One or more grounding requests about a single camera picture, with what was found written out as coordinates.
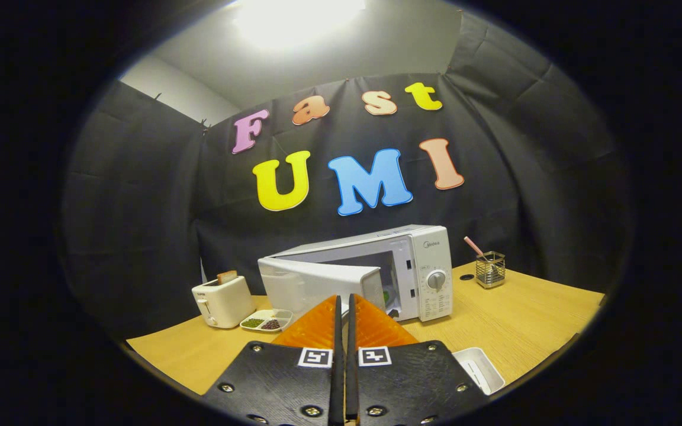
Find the black backdrop cloth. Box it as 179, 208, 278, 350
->
60, 12, 635, 344

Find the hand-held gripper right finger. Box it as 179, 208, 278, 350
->
346, 293, 490, 426

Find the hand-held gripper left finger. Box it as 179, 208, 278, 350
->
199, 294, 346, 426

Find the white rectangular plate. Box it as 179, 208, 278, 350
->
452, 347, 506, 396

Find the white microwave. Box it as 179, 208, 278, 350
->
258, 224, 454, 323

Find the ceiling light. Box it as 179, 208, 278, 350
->
231, 0, 368, 51

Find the white toaster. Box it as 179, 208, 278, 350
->
192, 275, 257, 329

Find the metal mesh utensil holder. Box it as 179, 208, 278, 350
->
475, 251, 506, 289

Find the white divided bean dish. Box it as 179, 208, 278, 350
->
240, 309, 294, 334

